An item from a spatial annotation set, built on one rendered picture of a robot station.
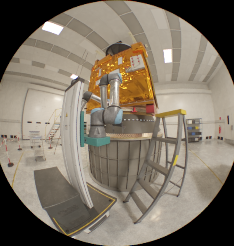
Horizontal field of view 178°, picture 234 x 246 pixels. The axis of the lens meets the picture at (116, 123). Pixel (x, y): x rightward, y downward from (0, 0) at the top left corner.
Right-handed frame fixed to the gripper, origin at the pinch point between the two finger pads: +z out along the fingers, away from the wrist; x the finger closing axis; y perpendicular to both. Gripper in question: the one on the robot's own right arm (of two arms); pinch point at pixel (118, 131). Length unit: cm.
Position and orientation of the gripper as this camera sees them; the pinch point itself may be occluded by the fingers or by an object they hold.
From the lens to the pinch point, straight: 100.4
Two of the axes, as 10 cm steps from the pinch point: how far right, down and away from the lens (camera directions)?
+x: 9.1, 1.1, -3.9
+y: -4.1, 3.5, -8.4
